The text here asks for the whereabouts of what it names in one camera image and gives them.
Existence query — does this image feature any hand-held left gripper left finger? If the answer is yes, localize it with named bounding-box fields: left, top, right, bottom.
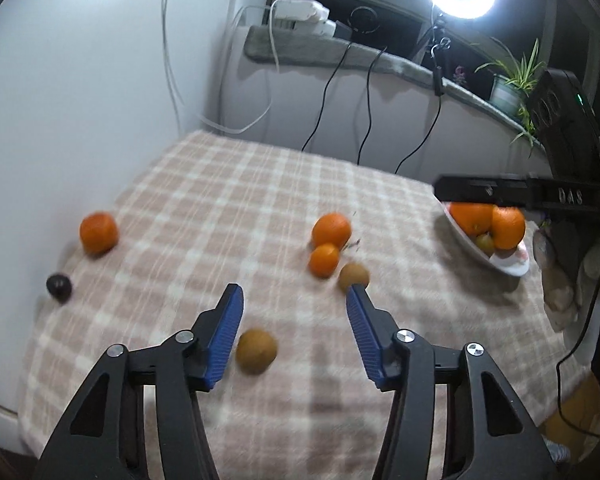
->
left=32, top=283, right=245, bottom=480

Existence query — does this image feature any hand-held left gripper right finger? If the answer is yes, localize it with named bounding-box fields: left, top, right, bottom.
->
left=345, top=284, right=563, bottom=480

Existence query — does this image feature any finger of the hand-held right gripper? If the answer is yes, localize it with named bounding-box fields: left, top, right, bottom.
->
left=432, top=174, right=530, bottom=208

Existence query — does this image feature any large orange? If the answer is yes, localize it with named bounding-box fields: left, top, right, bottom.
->
left=79, top=212, right=119, bottom=255
left=450, top=202, right=496, bottom=237
left=490, top=206, right=526, bottom=251
left=312, top=213, right=353, bottom=249

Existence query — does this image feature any white floral plate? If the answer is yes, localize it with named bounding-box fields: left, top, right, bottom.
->
left=442, top=201, right=531, bottom=277

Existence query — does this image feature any person's right hand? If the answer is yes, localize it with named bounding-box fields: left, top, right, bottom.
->
left=532, top=227, right=600, bottom=332

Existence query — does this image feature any potted spider plant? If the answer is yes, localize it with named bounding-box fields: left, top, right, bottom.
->
left=472, top=37, right=551, bottom=158

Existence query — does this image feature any small orange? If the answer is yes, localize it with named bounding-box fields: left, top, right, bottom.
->
left=309, top=243, right=341, bottom=278

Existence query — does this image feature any black tripod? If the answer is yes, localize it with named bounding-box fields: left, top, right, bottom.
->
left=412, top=10, right=453, bottom=97

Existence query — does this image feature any dark plum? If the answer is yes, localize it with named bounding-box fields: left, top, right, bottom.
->
left=46, top=273, right=73, bottom=304

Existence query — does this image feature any white charger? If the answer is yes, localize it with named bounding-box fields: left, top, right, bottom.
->
left=270, top=0, right=331, bottom=23
left=292, top=20, right=337, bottom=38

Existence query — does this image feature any white board panel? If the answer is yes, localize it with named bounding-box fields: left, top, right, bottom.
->
left=0, top=0, right=231, bottom=411

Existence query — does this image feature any black ring light cable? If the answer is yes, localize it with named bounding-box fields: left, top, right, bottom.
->
left=394, top=67, right=443, bottom=176

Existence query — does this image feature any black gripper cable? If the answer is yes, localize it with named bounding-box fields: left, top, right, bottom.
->
left=555, top=230, right=600, bottom=437

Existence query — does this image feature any white cable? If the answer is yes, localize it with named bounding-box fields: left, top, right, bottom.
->
left=161, top=0, right=281, bottom=136

